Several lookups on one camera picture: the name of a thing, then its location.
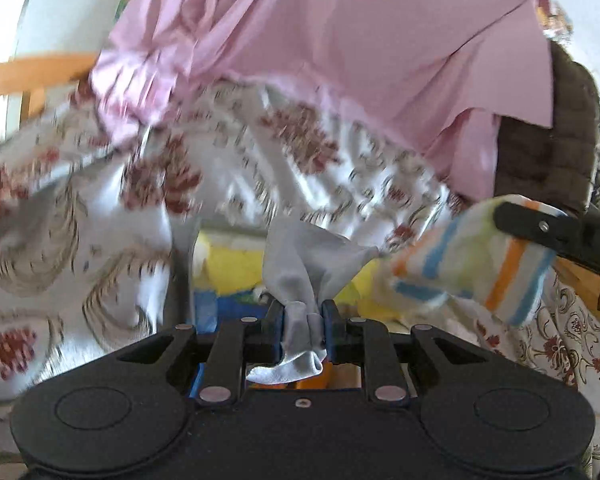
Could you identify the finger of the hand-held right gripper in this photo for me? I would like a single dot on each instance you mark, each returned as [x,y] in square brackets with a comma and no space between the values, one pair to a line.
[540,227]

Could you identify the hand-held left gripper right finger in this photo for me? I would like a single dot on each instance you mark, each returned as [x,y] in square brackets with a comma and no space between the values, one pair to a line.
[330,332]

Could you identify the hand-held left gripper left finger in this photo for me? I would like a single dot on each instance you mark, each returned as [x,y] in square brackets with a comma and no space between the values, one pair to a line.
[276,332]

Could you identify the grey cloth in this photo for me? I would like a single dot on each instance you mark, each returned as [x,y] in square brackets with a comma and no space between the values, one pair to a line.
[305,265]

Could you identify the striped towel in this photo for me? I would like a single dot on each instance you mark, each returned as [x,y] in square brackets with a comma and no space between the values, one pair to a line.
[470,260]

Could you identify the olive puffer jacket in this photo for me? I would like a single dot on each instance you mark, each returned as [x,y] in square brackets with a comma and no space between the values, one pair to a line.
[545,160]

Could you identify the blue cloth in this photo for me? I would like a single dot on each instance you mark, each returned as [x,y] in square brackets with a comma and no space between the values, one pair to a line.
[205,310]

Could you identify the floral satin bedspread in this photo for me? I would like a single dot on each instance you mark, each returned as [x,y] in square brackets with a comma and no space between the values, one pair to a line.
[80,240]

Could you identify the pink bed sheet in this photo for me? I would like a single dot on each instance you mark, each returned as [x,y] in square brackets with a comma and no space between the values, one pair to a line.
[330,35]

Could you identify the wooden bed frame post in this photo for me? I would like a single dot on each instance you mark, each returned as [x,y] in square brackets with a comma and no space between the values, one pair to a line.
[580,280]

